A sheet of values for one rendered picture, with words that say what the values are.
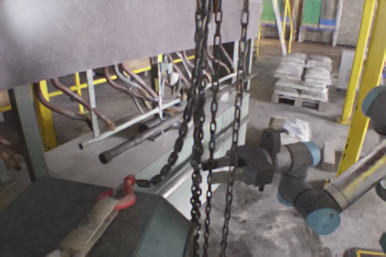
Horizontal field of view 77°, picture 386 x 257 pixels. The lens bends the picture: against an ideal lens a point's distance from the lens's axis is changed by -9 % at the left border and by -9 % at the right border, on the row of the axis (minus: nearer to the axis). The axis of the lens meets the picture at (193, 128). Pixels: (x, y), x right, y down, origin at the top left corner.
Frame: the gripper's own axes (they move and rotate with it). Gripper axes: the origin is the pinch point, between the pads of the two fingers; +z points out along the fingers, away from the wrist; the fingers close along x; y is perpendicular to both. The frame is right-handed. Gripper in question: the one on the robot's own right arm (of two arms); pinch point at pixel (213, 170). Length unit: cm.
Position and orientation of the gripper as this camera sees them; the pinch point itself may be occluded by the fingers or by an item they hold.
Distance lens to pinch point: 66.1
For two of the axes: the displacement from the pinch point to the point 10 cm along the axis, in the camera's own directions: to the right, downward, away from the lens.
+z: -9.5, 1.1, -3.0
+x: -3.2, -3.9, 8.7
